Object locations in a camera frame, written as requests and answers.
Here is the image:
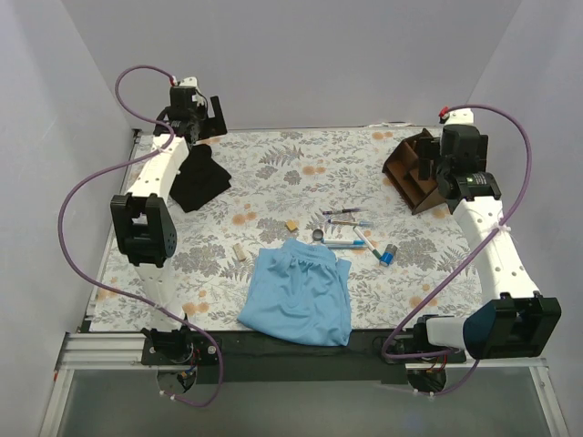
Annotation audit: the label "brown wooden desk organizer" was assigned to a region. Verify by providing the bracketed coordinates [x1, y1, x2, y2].
[383, 128, 445, 215]

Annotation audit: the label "brown blue pen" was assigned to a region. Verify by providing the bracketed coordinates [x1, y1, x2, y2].
[327, 218, 373, 228]

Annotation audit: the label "white green-tipped marker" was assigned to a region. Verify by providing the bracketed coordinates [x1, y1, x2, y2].
[353, 227, 382, 259]

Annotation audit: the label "tan eraser block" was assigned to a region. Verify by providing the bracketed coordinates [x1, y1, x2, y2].
[286, 220, 298, 232]

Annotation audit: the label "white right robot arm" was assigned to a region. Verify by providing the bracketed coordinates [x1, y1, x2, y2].
[412, 124, 562, 362]

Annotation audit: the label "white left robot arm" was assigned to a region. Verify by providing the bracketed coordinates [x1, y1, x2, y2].
[110, 76, 231, 317]

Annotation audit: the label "black folded cloth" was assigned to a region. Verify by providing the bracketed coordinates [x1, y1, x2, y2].
[169, 144, 231, 213]

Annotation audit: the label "floral tablecloth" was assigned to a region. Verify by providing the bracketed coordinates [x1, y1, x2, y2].
[88, 127, 511, 333]

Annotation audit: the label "light blue shorts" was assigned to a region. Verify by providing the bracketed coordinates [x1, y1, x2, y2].
[238, 239, 352, 347]

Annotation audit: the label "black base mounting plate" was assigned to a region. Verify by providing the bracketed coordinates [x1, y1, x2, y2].
[141, 327, 465, 391]

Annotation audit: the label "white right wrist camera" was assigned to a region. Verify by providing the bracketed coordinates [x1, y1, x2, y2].
[439, 107, 475, 126]

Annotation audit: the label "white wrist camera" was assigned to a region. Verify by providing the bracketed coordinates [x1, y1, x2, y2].
[171, 76, 199, 93]
[439, 107, 475, 126]

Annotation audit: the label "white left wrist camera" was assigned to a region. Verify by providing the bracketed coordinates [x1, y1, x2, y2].
[171, 76, 199, 93]

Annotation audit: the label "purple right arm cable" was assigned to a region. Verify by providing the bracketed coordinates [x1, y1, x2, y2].
[381, 104, 533, 396]

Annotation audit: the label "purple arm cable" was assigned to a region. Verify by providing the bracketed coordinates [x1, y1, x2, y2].
[56, 65, 224, 408]
[381, 104, 533, 396]

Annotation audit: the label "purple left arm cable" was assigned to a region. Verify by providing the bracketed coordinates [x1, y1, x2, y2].
[56, 65, 224, 408]

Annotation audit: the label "aluminium frame rail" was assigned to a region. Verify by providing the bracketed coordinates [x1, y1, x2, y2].
[37, 330, 156, 437]

